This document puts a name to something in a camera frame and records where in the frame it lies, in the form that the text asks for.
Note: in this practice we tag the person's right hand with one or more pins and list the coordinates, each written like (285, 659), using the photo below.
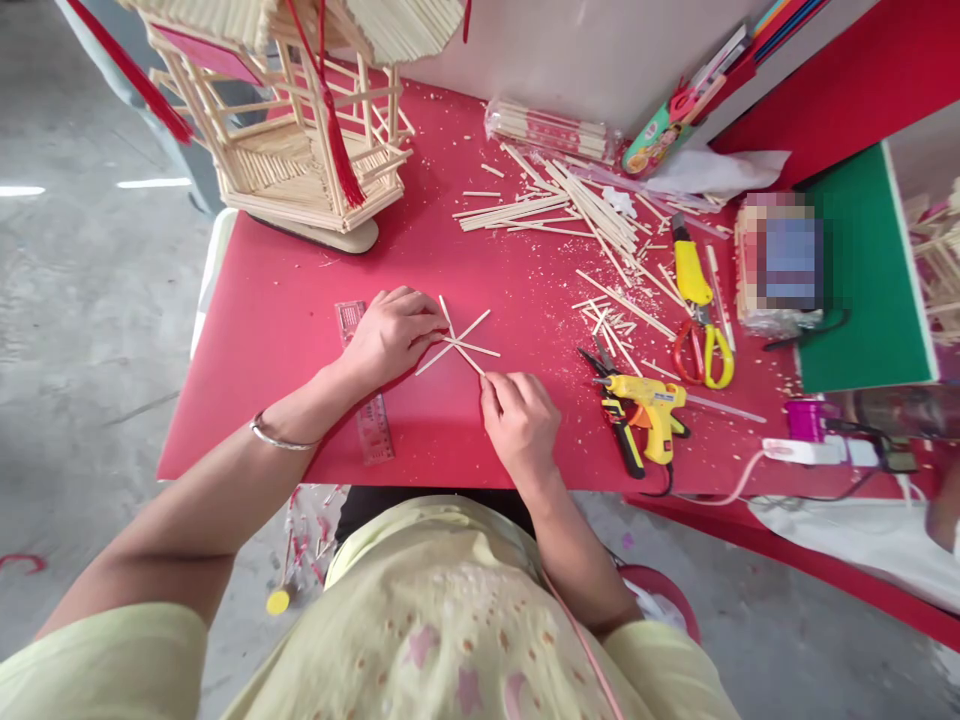
(525, 424)

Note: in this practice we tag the person's left hand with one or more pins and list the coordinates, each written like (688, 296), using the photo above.
(386, 334)

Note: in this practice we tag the person's left fingers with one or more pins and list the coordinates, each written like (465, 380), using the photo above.
(424, 311)

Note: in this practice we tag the person's right fingers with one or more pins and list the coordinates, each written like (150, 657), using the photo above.
(517, 382)

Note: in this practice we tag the person's left thumb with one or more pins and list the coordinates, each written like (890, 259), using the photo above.
(429, 339)

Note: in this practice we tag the person's right thumb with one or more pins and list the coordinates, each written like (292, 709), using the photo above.
(488, 397)

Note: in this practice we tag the wooden stick star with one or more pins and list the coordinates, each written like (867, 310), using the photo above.
(466, 346)

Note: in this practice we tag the red transparent ruler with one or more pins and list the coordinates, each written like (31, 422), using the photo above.
(377, 431)

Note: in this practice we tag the black and yellow pliers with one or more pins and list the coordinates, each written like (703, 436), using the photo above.
(626, 439)

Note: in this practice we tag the yellow hot glue gun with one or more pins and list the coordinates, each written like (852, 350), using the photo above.
(652, 405)

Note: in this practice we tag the pile of cut wooden sticks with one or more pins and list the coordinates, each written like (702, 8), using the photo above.
(592, 217)

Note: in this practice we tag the long red tassel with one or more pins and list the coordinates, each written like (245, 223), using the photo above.
(337, 142)

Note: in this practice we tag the wooden stick pavilion model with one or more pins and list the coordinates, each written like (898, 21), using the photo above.
(300, 157)

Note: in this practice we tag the red and yellow scissors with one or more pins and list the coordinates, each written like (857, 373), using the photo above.
(716, 356)

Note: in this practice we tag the translucent glue stick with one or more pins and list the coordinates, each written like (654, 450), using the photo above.
(724, 407)

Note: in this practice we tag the yellow utility knife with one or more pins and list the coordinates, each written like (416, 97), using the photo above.
(691, 266)

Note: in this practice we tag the packet of wooden chopsticks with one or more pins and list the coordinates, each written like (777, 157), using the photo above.
(547, 131)

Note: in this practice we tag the pile of red-white wrappers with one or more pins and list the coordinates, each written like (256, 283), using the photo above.
(311, 532)

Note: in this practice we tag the person's body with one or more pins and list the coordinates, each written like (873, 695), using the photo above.
(450, 630)

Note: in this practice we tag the wooden stick box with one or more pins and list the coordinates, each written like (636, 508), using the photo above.
(750, 300)

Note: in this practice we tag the red stool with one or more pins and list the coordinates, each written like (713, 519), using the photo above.
(660, 592)

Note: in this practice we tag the colourful cartoon pencil case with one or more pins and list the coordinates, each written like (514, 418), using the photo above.
(660, 142)

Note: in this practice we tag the purple small container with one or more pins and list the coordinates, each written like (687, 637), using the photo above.
(806, 420)

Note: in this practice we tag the yellow round-headed stick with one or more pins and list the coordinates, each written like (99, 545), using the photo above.
(279, 600)

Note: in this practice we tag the white crumpled plastic bag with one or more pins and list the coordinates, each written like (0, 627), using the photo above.
(720, 172)

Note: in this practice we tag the white power strip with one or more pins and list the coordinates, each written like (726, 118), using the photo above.
(810, 451)

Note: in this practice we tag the green board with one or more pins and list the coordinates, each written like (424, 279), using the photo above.
(862, 300)

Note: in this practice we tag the thick red tassel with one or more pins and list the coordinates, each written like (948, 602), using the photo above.
(142, 82)

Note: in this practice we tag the white cloth bag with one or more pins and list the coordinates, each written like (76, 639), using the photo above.
(862, 547)

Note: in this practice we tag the unfinished wooden stick model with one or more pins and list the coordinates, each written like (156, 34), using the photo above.
(937, 255)

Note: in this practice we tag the stack of coloured paper sheets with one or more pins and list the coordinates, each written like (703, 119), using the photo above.
(787, 26)

